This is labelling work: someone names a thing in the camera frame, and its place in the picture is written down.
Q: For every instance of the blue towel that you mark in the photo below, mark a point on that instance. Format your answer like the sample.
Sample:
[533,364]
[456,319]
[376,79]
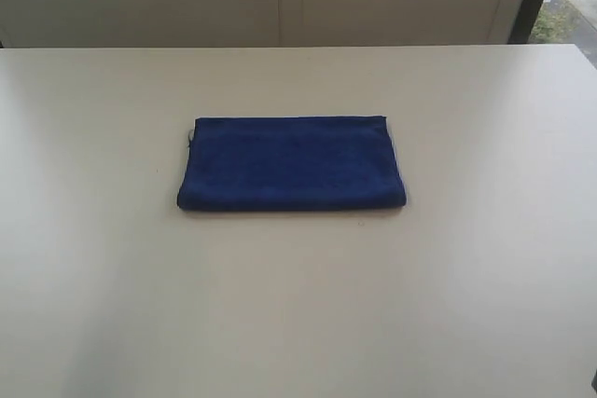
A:
[291,164]

